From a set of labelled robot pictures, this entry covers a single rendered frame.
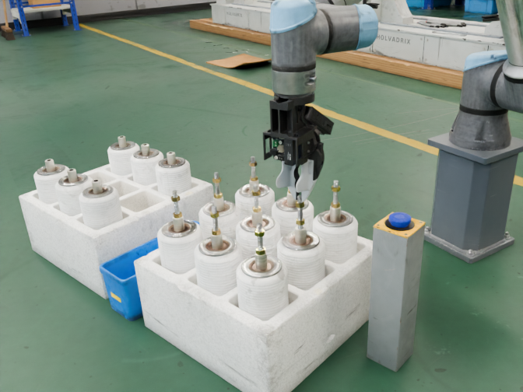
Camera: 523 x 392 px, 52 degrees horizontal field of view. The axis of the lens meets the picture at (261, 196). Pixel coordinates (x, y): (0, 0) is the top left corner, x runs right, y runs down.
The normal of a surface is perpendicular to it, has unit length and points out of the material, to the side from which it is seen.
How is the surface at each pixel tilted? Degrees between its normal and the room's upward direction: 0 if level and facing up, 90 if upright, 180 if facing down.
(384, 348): 90
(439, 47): 90
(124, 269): 88
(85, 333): 0
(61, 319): 0
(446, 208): 90
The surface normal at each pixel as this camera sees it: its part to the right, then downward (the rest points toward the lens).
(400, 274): -0.67, 0.35
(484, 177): -0.23, 0.43
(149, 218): 0.74, 0.25
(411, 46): -0.85, 0.26
